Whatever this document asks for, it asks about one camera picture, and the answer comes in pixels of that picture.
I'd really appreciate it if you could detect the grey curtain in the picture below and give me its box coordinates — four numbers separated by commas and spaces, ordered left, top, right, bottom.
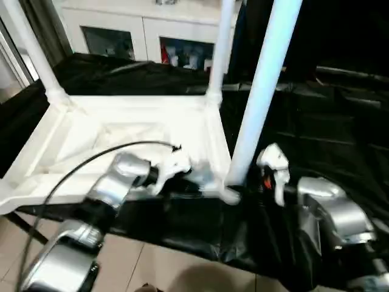
18, 0, 72, 64

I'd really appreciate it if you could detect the black backdrop cloth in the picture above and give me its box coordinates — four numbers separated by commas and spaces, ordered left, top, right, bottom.
234, 0, 389, 80

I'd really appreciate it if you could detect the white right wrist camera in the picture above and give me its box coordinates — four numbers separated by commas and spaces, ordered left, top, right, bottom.
255, 143, 291, 207

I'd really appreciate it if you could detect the white plastic table top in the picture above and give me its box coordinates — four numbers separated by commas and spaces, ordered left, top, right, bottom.
0, 94, 241, 215

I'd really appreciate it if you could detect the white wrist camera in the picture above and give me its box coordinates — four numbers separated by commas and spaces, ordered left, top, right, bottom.
255, 143, 291, 207
145, 146, 193, 196

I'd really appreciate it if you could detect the black work mat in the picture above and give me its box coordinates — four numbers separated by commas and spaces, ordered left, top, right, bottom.
0, 52, 389, 290

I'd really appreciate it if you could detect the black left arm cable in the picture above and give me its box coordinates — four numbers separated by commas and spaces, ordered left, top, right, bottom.
18, 141, 183, 288

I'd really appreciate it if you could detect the white plastic table leg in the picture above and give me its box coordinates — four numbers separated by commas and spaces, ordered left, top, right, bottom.
224, 0, 303, 188
205, 0, 238, 106
0, 0, 72, 109

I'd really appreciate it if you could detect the black stand leg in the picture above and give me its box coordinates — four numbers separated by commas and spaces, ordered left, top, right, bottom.
6, 213, 50, 245

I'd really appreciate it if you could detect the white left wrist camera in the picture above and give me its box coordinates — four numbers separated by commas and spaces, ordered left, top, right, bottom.
145, 146, 193, 196

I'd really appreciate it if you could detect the white glass-door cabinet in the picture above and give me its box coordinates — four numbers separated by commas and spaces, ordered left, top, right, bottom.
55, 0, 245, 71

